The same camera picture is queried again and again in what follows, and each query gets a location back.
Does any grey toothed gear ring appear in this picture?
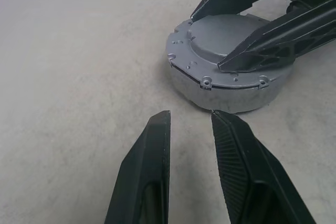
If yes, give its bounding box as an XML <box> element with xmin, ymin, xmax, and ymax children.
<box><xmin>165</xmin><ymin>13</ymin><xmax>293</xmax><ymax>91</ymax></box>

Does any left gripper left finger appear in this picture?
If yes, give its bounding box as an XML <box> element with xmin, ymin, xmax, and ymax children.
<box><xmin>103</xmin><ymin>110</ymin><xmax>172</xmax><ymax>224</ymax></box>

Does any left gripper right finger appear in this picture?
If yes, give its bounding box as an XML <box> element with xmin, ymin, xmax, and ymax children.
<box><xmin>211</xmin><ymin>110</ymin><xmax>318</xmax><ymax>224</ymax></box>

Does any silver motor stator housing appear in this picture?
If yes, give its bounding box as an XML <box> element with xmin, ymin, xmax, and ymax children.
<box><xmin>169</xmin><ymin>60</ymin><xmax>292</xmax><ymax>115</ymax></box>

